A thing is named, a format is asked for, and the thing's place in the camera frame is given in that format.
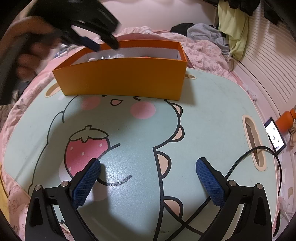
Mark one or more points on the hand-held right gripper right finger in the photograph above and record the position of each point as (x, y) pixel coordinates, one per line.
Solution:
(210, 183)

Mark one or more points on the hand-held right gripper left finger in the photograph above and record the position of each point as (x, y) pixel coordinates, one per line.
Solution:
(85, 183)

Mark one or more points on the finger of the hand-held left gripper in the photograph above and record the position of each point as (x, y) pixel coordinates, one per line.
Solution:
(92, 45)
(111, 40)

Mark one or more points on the orange cardboard box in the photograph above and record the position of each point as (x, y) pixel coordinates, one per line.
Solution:
(120, 76)

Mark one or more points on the person's left hand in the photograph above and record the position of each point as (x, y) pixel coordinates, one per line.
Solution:
(30, 49)

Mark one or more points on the patterned clothing pile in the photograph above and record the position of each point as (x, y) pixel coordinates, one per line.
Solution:
(66, 49)

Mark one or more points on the black garment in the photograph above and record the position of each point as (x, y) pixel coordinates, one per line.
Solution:
(182, 28)

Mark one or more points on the smartphone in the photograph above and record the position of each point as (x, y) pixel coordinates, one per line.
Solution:
(275, 135)

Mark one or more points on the pile of clothes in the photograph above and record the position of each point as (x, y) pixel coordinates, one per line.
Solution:
(205, 34)

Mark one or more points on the beige cloth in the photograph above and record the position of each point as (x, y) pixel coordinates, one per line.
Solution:
(293, 134)

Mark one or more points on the orange bottle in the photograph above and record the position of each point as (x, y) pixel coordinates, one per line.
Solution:
(285, 120)

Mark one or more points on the yellow-green cloth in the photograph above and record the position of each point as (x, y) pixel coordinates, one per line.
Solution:
(233, 27)

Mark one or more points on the dark hanging clothes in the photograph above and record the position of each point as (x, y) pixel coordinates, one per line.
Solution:
(266, 9)

